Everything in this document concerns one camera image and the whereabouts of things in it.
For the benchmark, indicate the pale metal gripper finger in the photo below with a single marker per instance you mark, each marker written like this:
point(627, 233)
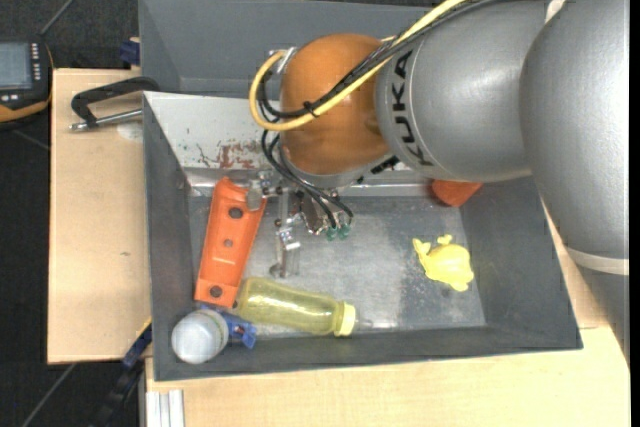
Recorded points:
point(294, 260)
point(280, 260)

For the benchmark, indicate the black cylinder on white bracket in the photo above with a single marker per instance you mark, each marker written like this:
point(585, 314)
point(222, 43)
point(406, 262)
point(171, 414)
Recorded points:
point(385, 164)

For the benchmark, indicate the orange cup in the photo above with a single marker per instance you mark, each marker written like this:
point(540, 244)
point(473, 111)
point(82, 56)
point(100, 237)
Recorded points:
point(455, 194)

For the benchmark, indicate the yellow clear plastic bottle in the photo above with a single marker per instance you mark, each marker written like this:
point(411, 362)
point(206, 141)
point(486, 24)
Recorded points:
point(290, 307)

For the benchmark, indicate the grey metal bin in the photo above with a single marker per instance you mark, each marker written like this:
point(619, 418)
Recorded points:
point(370, 265)

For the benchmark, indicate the yellow toy whale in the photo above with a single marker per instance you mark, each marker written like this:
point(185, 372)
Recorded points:
point(447, 262)

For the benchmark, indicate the orange plastic tool housing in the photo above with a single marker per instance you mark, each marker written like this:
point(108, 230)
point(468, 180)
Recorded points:
point(227, 240)

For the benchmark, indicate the pale wood flat board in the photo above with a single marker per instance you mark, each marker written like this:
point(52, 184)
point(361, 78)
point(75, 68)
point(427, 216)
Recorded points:
point(95, 215)

